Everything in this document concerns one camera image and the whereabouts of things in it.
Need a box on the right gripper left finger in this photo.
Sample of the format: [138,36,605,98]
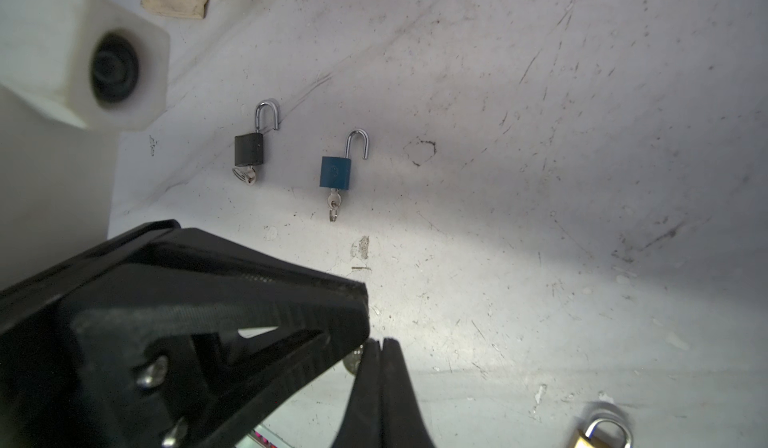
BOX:
[332,339,382,448]

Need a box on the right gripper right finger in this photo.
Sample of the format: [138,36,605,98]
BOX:
[381,338,434,448]

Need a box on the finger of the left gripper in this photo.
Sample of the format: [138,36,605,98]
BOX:
[1,220,370,447]

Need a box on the silver key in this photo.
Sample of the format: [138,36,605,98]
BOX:
[342,345,364,376]

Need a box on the brass padlock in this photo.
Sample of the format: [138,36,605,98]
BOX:
[567,415,635,448]

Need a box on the black padlock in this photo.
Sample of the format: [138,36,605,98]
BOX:
[234,100,280,168]

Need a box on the dark key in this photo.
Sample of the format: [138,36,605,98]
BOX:
[328,188,342,222]

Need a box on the blue padlock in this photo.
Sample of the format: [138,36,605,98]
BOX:
[319,128,370,190]

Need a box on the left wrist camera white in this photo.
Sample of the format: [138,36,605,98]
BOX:
[1,0,170,287]

